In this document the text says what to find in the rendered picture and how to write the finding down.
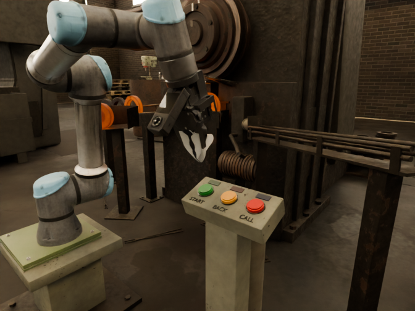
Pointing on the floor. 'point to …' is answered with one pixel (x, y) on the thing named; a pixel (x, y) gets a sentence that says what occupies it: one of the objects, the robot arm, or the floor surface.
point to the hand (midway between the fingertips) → (197, 158)
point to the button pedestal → (231, 240)
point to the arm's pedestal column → (78, 293)
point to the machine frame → (276, 104)
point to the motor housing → (236, 168)
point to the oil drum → (146, 96)
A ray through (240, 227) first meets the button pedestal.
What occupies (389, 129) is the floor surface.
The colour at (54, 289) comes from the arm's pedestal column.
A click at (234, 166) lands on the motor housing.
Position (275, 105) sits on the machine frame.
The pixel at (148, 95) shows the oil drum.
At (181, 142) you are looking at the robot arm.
